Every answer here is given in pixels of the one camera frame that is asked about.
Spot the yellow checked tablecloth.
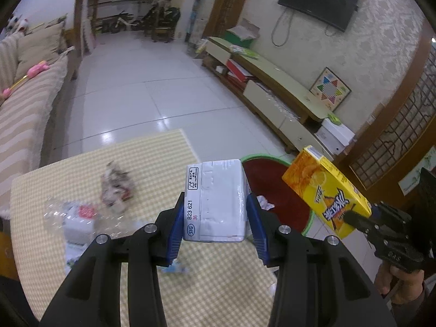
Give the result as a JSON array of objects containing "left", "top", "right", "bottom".
[{"left": 10, "top": 129, "right": 281, "bottom": 327}]

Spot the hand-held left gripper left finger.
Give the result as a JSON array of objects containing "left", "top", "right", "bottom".
[{"left": 41, "top": 192, "right": 187, "bottom": 327}]

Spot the crushed clear plastic bottle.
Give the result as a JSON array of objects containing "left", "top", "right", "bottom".
[{"left": 44, "top": 196, "right": 134, "bottom": 246}]

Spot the person's right hand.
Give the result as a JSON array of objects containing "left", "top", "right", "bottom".
[{"left": 374, "top": 262, "right": 427, "bottom": 306}]

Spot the wooden chair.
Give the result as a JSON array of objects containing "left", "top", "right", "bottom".
[{"left": 144, "top": 0, "right": 181, "bottom": 44}]

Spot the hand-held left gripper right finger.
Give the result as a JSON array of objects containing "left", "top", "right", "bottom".
[{"left": 245, "top": 193, "right": 398, "bottom": 327}]

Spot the wooden lattice screen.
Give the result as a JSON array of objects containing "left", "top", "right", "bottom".
[{"left": 349, "top": 64, "right": 436, "bottom": 192}]

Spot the black television cable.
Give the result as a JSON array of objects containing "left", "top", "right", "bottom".
[{"left": 271, "top": 10, "right": 294, "bottom": 47}]

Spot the wooden tv cabinet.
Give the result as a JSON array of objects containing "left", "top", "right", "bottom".
[{"left": 202, "top": 36, "right": 342, "bottom": 155}]

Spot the white milk carton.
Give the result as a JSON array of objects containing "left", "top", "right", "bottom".
[{"left": 184, "top": 159, "right": 250, "bottom": 243}]

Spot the crumpled brown paper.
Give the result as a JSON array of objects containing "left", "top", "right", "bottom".
[{"left": 100, "top": 161, "right": 137, "bottom": 212}]

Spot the red flat box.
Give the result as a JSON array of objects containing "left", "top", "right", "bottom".
[{"left": 226, "top": 59, "right": 253, "bottom": 83}]

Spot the yellow snack box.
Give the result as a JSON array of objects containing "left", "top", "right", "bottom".
[{"left": 281, "top": 145, "right": 373, "bottom": 240}]

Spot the white storage box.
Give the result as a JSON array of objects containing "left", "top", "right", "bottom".
[{"left": 314, "top": 117, "right": 355, "bottom": 155}]

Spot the crumpled white paper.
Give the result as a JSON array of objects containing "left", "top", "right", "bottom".
[{"left": 255, "top": 195, "right": 275, "bottom": 211}]

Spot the striped beige sofa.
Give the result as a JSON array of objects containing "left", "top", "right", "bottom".
[{"left": 0, "top": 17, "right": 80, "bottom": 219}]

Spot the checkers game board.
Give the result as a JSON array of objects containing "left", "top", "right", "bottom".
[{"left": 309, "top": 67, "right": 352, "bottom": 113}]

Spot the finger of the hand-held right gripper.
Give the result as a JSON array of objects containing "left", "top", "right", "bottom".
[{"left": 345, "top": 209, "right": 375, "bottom": 235}]

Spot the black and white plush toy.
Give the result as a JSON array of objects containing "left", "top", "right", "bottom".
[{"left": 5, "top": 13, "right": 30, "bottom": 35}]

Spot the small balance bike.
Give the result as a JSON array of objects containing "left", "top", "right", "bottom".
[{"left": 101, "top": 11, "right": 144, "bottom": 35}]

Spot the beige sofa cushion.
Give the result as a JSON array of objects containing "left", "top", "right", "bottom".
[{"left": 14, "top": 23, "right": 66, "bottom": 73}]

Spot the green and white cardboard box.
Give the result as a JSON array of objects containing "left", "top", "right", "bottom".
[{"left": 226, "top": 19, "right": 262, "bottom": 47}]

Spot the black wall television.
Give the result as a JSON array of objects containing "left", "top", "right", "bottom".
[{"left": 277, "top": 0, "right": 361, "bottom": 33}]

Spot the green basin with red inside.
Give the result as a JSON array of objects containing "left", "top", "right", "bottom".
[{"left": 240, "top": 153, "right": 316, "bottom": 236}]

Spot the pink toy stick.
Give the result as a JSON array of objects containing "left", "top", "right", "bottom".
[{"left": 0, "top": 60, "right": 49, "bottom": 97}]

